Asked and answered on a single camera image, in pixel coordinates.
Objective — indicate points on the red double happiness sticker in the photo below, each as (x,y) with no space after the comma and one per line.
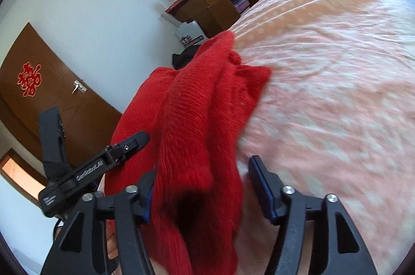
(29,79)

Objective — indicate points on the red knitted sweater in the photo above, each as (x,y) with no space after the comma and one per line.
(194,117)

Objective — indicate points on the silver door handle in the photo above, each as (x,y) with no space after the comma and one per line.
(78,87)

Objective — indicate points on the brown wooden desk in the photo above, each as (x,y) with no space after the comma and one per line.
(213,16)

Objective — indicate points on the polka dot bed sheet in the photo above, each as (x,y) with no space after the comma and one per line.
(337,115)

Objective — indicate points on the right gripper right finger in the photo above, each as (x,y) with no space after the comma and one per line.
(337,246)

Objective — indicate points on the black clothing on floor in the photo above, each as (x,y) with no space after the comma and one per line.
(179,61)

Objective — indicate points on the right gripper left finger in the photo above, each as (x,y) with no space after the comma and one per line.
(80,247)

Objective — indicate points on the white paper bag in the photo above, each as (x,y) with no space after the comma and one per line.
(191,34)

